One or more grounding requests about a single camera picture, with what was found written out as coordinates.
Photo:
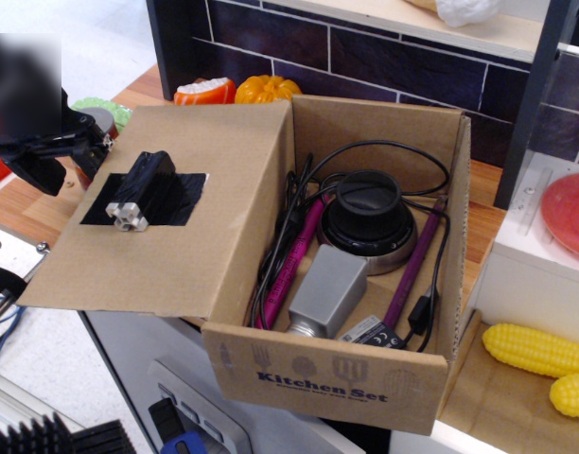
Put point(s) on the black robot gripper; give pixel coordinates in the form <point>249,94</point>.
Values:
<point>35,157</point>

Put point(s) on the orange beans can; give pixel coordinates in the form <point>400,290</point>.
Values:
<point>105,120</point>

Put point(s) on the green toy cabbage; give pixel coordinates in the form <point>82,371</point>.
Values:
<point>120,113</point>

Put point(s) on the toy salmon sushi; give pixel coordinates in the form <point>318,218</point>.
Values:
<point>212,91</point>

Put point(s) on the orange toy pumpkin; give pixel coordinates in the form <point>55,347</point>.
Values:
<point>266,89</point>

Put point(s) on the white toy oven cabinet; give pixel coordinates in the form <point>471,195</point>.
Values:
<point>152,359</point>

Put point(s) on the magenta pen left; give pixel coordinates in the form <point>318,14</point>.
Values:
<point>281,286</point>

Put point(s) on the silver metal shaker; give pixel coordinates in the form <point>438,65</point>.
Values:
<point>333,286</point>

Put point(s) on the black heat sink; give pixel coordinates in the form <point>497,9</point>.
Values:
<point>51,435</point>

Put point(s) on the black 3D mouse controller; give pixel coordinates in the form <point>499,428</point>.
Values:
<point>368,218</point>

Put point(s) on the grey labelled adapter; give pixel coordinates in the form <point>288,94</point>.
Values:
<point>374,332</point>

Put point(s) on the purple pen right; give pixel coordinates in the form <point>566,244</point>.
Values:
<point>414,264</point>

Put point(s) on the white toy cauliflower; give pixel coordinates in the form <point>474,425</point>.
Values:
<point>456,13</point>

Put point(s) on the red plate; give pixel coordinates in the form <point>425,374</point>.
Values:
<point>560,211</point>

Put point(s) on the yellow toy corn upper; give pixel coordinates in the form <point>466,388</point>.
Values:
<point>532,350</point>

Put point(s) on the yellow toy corn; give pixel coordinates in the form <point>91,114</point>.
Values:
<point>564,395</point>
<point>532,350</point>

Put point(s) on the yellow toy corn lower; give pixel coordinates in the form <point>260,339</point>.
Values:
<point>564,395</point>

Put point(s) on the black taped aluminium handle block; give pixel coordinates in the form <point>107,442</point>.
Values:
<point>151,193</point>

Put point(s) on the metal towel rail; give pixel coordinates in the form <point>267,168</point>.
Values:
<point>10,243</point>

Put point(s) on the blue black clamp handle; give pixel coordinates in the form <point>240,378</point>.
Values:
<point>175,438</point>

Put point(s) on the dark shelf frame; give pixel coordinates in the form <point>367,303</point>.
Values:
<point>513,77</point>

